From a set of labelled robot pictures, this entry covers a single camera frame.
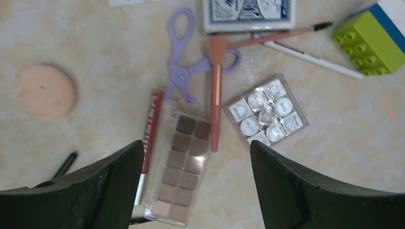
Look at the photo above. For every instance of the pink spoolie brush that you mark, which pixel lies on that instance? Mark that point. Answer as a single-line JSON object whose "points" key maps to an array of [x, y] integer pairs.
{"points": [[282, 35]]}

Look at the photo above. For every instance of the false eyelashes card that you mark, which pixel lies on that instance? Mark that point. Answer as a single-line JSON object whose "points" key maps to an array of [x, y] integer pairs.
{"points": [[121, 3]]}

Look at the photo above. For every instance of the green blue toy brick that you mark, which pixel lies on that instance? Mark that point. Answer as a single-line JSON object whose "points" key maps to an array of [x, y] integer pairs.
{"points": [[374, 38]]}

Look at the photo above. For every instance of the blue playing card box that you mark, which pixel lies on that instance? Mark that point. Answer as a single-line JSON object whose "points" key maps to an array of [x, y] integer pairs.
{"points": [[228, 16]]}

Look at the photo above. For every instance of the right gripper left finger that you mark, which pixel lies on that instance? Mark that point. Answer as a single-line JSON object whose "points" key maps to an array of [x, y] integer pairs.
{"points": [[98, 196]]}

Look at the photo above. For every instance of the black makeup brush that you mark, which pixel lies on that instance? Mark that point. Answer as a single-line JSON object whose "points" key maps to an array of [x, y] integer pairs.
{"points": [[62, 170]]}

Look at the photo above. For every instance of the white eyeliner pencil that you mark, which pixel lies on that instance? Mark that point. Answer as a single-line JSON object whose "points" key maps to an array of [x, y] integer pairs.
{"points": [[313, 59]]}

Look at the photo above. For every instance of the clear silver pan palette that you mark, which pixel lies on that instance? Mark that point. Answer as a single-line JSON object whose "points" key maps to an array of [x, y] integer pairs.
{"points": [[268, 113]]}

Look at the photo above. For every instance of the round peach powder puff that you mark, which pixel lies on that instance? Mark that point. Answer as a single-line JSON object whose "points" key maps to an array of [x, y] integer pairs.
{"points": [[46, 93]]}

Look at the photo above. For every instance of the brown eyeshadow palette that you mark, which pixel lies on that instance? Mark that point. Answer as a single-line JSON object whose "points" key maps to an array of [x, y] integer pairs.
{"points": [[180, 169]]}

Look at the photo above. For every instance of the purple eyelash curler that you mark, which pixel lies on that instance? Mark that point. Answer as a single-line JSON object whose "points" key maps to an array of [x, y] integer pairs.
{"points": [[185, 75]]}

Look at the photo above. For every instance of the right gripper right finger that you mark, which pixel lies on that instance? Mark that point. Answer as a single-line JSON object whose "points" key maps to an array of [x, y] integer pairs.
{"points": [[293, 196]]}

